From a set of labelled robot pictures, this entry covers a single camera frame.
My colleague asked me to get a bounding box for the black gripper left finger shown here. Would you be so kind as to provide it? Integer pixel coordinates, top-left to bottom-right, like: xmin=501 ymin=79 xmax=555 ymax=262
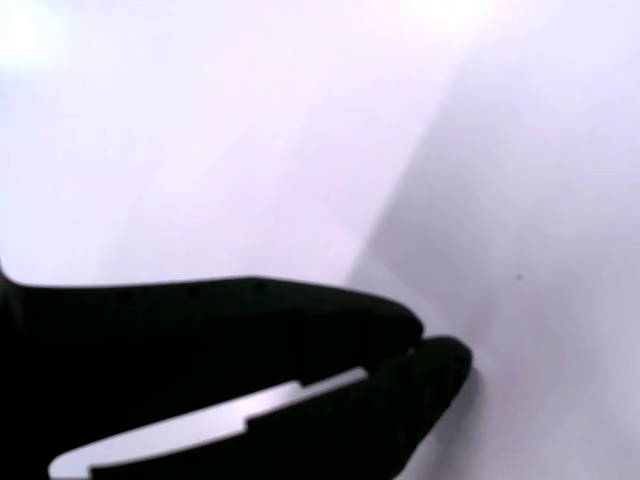
xmin=0 ymin=258 xmax=426 ymax=480

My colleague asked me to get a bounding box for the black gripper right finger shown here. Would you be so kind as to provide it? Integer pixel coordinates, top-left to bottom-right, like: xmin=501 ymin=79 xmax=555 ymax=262
xmin=88 ymin=335 xmax=474 ymax=480

